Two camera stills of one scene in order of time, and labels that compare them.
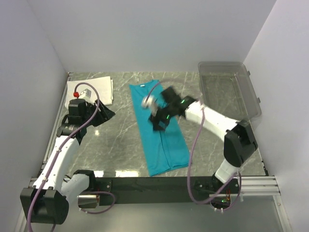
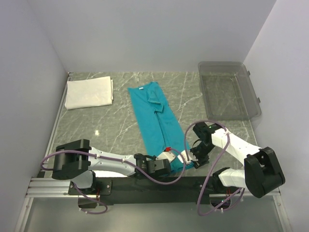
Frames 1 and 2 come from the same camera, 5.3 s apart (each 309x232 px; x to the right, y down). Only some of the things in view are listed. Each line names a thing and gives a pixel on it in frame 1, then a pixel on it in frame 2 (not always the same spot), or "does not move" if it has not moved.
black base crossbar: (112, 191) does not move
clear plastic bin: (227, 87) does not move
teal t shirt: (164, 150) does not move
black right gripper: (161, 115) -> (201, 159)
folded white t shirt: (104, 85) does not move
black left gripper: (102, 112) -> (165, 166)
